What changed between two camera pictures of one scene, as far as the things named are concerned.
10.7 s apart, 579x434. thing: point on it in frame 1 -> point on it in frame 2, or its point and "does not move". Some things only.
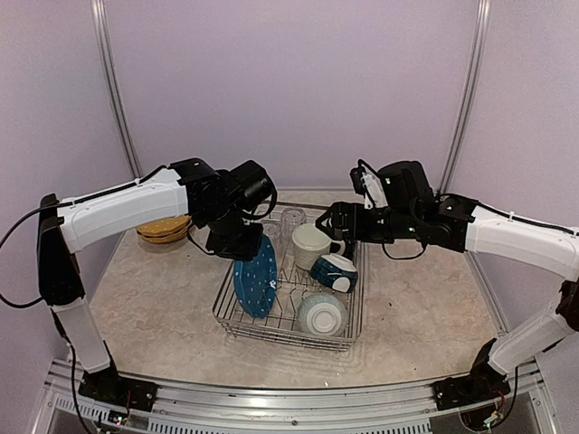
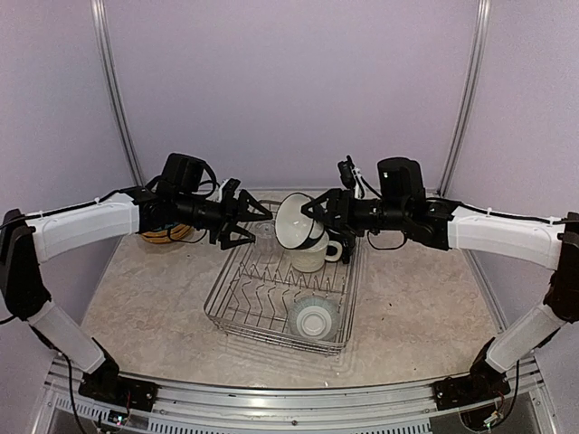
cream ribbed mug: x=310 y=243 does not move
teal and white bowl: x=336 y=272 -> x=293 y=227
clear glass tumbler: x=290 y=218 -> x=292 y=202
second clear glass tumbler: x=272 y=229 does not move
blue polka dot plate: x=255 y=281 -> x=166 y=226
